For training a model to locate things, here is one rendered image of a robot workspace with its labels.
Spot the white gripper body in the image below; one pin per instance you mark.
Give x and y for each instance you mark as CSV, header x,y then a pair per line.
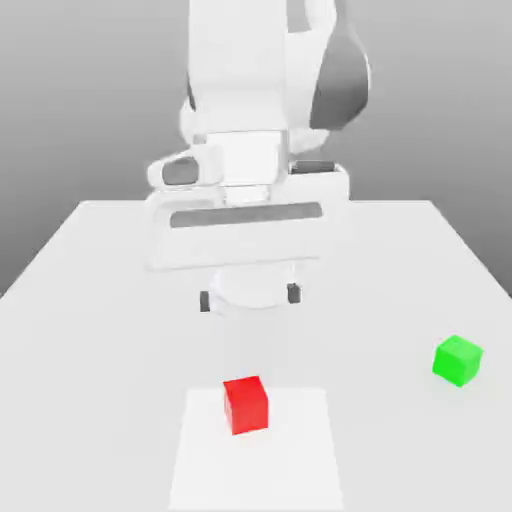
x,y
240,244

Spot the small green cube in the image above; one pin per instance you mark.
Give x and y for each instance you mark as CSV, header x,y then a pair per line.
x,y
458,361

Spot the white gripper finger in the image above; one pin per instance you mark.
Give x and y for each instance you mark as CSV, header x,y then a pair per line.
x,y
204,300
293,292

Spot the small red cube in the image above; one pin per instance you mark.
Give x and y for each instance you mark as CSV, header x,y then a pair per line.
x,y
246,406

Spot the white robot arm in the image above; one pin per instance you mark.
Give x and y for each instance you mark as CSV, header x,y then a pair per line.
x,y
240,60

